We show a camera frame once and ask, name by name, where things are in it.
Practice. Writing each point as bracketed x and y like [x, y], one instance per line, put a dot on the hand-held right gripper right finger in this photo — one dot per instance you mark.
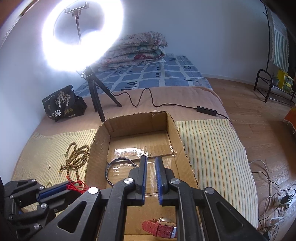
[158, 183]

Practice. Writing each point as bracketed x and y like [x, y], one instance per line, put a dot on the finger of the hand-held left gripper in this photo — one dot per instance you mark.
[64, 200]
[54, 190]

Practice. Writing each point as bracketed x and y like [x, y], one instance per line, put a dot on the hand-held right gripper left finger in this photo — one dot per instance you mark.
[144, 178]

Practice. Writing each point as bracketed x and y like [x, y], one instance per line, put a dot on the cardboard box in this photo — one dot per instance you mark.
[138, 143]

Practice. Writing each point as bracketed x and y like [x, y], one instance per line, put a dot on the thin metal bangle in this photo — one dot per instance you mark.
[106, 170]

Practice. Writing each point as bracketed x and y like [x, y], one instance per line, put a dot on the pink blanket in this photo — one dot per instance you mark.
[161, 99]

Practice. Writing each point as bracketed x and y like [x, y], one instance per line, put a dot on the black printed bag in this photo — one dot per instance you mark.
[61, 102]

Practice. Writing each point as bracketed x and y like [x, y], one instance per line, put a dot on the blue checked bedsheet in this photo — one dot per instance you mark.
[148, 76]

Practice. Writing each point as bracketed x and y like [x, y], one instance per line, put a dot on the black mini tripod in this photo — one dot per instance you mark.
[93, 88]

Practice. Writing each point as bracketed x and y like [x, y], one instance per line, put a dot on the power strip with plugs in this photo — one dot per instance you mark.
[283, 200]

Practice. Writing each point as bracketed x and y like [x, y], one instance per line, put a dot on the folded floral quilt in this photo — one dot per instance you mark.
[138, 49]

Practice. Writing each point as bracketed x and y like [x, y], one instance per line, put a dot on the black metal shoe rack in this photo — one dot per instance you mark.
[268, 88]

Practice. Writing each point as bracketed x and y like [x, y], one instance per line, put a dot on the orange cloth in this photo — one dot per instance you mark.
[291, 120]

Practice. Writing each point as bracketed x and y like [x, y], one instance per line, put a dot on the yellow box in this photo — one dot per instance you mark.
[285, 81]

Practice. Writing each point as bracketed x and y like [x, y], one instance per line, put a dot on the phone holder on gooseneck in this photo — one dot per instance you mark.
[77, 10]

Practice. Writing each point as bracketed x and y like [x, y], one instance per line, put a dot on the striped hanging cloth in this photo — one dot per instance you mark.
[281, 46]

